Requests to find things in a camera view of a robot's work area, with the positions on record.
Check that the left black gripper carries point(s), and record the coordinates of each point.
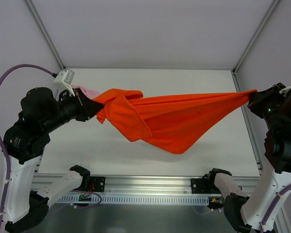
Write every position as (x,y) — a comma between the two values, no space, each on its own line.
(80,107)

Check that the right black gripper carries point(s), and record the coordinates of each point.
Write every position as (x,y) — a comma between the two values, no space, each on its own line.
(261,102)

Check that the orange t shirt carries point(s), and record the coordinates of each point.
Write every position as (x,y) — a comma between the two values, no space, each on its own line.
(172,123)

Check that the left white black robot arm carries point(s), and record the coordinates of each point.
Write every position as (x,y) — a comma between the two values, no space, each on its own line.
(25,142)

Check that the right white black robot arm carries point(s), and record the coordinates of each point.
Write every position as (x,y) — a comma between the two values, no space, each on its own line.
(258,211)

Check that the pink t shirt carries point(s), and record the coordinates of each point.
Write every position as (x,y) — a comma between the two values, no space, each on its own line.
(91,94)

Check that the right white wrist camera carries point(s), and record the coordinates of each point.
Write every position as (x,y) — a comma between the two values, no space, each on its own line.
(285,90)

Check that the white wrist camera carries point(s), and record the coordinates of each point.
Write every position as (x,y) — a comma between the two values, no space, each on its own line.
(63,81)
(285,90)

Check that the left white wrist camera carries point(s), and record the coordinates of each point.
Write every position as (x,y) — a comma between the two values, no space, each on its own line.
(63,81)

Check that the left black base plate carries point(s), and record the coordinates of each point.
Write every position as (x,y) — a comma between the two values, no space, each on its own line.
(97,184)

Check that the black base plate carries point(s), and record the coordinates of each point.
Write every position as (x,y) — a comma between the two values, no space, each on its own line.
(97,184)
(203,186)

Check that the aluminium mounting rail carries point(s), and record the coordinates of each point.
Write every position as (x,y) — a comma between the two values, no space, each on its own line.
(146,185)

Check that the right aluminium frame post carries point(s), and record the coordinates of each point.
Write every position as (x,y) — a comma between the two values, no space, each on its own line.
(257,33)

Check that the aluminium frame post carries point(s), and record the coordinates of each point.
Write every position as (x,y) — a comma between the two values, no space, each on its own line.
(257,33)
(44,33)

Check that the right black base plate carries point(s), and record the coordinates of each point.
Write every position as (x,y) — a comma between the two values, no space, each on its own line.
(203,186)

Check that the white slotted cable duct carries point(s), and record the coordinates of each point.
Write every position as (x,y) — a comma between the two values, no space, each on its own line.
(134,199)

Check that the left aluminium frame post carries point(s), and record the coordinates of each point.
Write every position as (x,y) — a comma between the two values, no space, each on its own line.
(44,33)

